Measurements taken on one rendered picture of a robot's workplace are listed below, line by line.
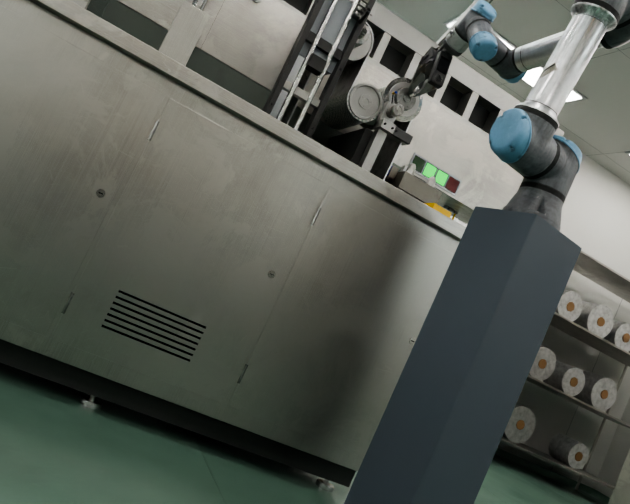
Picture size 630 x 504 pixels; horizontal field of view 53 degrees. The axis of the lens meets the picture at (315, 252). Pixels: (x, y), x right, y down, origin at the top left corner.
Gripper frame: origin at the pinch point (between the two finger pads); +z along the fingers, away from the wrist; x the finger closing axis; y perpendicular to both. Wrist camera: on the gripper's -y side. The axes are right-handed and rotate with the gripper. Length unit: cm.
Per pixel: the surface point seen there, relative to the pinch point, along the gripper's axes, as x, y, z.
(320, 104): 29.6, -23.1, 7.4
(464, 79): -33, 49, 8
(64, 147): 86, -67, 27
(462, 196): -54, 16, 35
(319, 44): 37.4, -9.7, -1.9
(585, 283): -344, 212, 176
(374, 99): 10.2, -2.7, 8.0
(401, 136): -3.1, -9.8, 10.4
